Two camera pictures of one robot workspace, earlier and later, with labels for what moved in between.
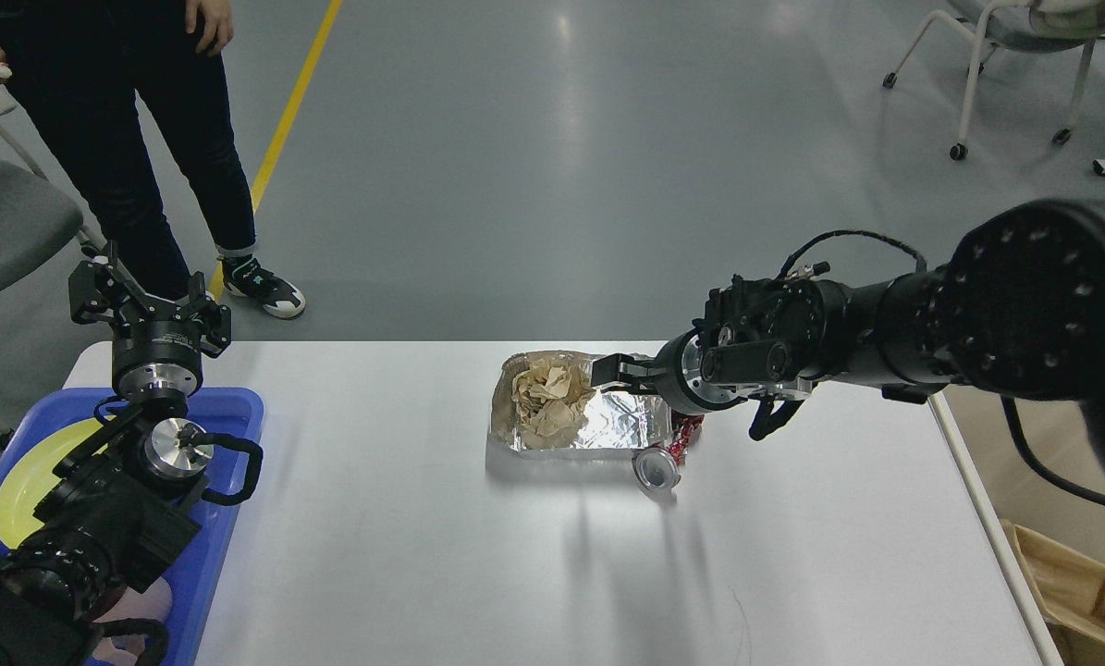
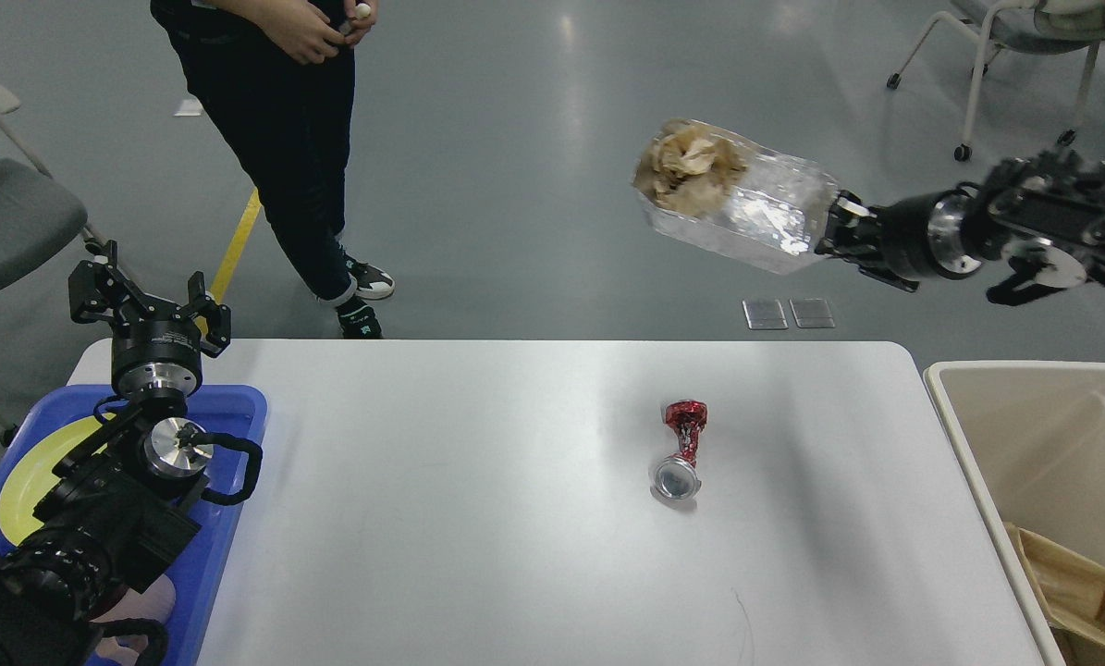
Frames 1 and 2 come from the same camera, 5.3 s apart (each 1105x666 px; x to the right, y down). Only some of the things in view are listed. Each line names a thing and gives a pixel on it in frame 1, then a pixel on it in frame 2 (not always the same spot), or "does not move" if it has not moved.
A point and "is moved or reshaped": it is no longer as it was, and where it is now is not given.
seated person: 79,65 -> 275,80
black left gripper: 148,353 does not move
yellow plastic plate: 30,474 does not move
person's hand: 218,23 -> 299,26
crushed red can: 660,468 is moved or reshaped
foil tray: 545,408 -> 775,213
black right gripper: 676,376 -> 924,235
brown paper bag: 1095,616 does not move
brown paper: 544,394 -> 687,169
